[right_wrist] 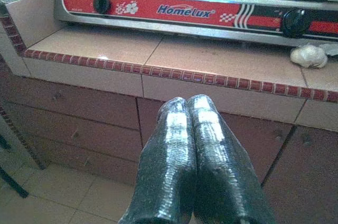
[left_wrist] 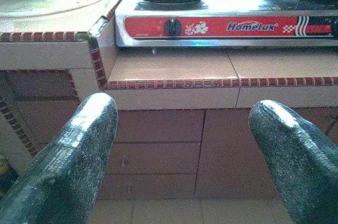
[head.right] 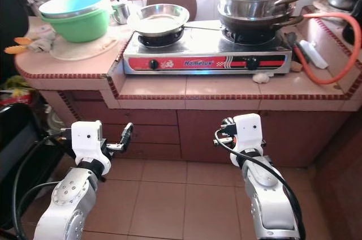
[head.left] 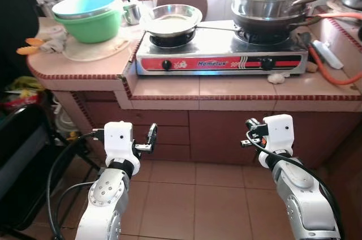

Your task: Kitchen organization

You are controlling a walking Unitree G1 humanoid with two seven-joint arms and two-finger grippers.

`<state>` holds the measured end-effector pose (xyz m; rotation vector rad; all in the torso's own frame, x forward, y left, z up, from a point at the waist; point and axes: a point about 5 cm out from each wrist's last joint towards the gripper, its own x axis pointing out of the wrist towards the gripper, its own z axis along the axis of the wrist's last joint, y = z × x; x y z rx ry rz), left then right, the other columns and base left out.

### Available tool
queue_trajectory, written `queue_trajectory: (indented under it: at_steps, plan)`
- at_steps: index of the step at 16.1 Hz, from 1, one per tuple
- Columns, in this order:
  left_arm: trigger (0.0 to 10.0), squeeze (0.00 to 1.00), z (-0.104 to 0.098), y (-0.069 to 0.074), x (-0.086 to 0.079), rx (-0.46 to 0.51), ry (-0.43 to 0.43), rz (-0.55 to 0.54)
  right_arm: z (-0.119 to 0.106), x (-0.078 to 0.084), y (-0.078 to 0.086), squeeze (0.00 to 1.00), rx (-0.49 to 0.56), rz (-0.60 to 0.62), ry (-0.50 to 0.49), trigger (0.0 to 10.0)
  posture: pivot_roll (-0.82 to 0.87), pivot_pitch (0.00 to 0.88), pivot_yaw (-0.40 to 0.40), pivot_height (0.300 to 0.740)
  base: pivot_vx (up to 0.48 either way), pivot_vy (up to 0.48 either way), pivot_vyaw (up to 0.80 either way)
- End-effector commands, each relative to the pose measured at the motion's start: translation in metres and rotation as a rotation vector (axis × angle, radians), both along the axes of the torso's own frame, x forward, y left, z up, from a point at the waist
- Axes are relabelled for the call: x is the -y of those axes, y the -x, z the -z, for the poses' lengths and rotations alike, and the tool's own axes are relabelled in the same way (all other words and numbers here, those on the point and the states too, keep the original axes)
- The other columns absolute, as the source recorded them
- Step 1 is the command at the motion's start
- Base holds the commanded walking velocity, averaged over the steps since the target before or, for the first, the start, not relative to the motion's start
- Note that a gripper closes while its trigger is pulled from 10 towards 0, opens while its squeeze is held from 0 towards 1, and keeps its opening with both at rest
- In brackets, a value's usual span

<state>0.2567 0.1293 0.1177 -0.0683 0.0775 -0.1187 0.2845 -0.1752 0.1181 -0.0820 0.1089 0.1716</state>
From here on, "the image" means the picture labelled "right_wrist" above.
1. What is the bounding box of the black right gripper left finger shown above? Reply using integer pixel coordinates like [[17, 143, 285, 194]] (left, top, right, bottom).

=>
[[118, 96, 198, 224]]

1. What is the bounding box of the red steel Homelux gas stove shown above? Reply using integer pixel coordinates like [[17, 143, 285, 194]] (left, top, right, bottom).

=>
[[54, 0, 338, 48]]

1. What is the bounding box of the white garlic bulb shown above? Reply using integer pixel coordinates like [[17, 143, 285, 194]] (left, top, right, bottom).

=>
[[289, 43, 328, 69]]

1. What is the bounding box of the black metal furniture frame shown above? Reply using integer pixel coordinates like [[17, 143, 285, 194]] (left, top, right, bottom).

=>
[[0, 133, 30, 199]]

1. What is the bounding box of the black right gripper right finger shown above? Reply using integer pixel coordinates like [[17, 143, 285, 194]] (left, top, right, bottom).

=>
[[186, 94, 277, 224]]

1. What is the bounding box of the black stove knob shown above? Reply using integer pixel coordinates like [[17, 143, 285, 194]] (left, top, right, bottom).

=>
[[281, 8, 308, 39], [92, 0, 111, 15]]

